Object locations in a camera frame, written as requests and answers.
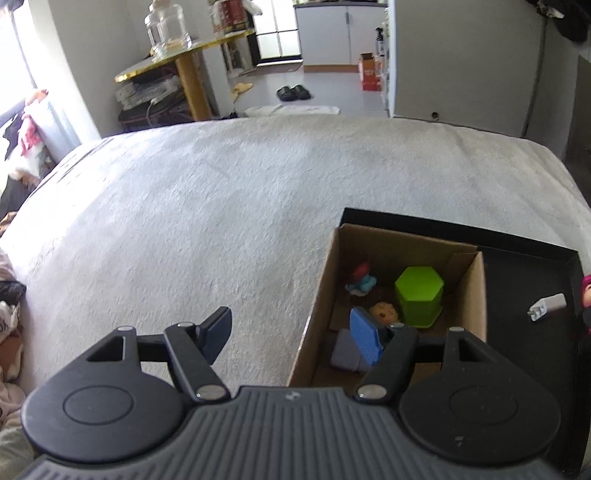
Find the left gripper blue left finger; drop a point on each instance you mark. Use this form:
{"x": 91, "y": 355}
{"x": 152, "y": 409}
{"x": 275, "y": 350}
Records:
{"x": 193, "y": 349}

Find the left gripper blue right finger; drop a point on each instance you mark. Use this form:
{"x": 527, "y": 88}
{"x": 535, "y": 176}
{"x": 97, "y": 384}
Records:
{"x": 390, "y": 353}

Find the brown-haired doll figure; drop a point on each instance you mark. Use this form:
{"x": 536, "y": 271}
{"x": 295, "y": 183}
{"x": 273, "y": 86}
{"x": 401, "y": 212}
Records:
{"x": 385, "y": 313}

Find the grey-blue block toy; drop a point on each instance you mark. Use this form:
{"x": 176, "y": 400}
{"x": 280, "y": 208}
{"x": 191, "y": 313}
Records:
{"x": 346, "y": 355}

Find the green hexagonal box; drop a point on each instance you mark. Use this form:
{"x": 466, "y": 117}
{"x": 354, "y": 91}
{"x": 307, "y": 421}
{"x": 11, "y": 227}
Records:
{"x": 419, "y": 291}

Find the red blue cartoon figure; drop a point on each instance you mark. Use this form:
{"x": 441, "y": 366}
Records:
{"x": 360, "y": 281}

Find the white charger plug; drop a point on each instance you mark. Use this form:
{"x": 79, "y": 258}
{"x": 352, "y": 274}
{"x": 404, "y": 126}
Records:
{"x": 546, "y": 306}

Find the pink toy figure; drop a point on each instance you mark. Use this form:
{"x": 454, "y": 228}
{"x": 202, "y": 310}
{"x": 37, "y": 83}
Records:
{"x": 586, "y": 302}

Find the brown cardboard box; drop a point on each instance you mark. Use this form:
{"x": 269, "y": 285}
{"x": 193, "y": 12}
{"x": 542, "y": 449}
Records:
{"x": 389, "y": 254}

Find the white fluffy blanket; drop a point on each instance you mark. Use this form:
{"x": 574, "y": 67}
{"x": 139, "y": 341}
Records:
{"x": 165, "y": 225}

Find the black plastic tray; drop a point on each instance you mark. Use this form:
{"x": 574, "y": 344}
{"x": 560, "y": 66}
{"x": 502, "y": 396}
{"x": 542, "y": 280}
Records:
{"x": 554, "y": 350}

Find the round gold-edged side table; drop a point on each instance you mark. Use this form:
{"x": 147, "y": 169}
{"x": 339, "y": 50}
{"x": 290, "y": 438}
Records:
{"x": 187, "y": 71}

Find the black slippers pair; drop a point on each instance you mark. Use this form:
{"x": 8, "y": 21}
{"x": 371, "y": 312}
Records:
{"x": 290, "y": 94}

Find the orange cardboard box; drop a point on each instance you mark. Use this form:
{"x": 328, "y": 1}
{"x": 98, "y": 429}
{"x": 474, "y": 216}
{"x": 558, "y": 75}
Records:
{"x": 368, "y": 69}

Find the white kitchen cabinet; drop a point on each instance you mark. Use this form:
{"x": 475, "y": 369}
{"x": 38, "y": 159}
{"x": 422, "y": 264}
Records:
{"x": 333, "y": 35}

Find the clear glass jar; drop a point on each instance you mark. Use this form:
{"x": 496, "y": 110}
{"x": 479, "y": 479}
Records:
{"x": 166, "y": 28}

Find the red tin in bag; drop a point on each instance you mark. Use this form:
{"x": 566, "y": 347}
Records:
{"x": 228, "y": 16}

